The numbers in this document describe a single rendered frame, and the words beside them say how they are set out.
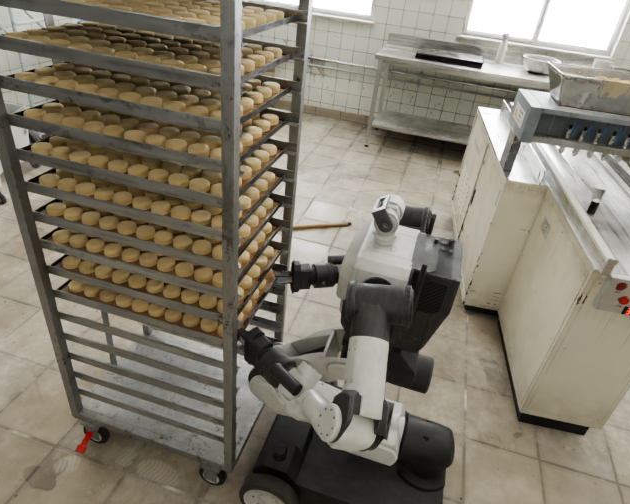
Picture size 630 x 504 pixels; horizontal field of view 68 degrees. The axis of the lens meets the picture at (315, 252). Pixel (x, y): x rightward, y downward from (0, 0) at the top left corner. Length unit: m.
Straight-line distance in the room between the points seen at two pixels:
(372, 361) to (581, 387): 1.32
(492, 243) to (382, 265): 1.41
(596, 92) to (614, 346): 1.05
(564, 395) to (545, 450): 0.26
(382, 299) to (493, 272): 1.61
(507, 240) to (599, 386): 0.79
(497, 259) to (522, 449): 0.91
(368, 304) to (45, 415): 1.53
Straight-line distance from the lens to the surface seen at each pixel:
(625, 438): 2.60
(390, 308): 1.07
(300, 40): 1.39
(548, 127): 2.43
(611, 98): 2.43
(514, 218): 2.49
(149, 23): 1.08
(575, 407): 2.30
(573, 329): 2.00
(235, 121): 1.00
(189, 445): 1.84
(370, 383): 1.03
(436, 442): 1.71
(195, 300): 1.40
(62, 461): 2.09
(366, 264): 1.18
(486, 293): 2.71
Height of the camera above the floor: 1.66
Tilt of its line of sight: 33 degrees down
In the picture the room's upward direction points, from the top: 7 degrees clockwise
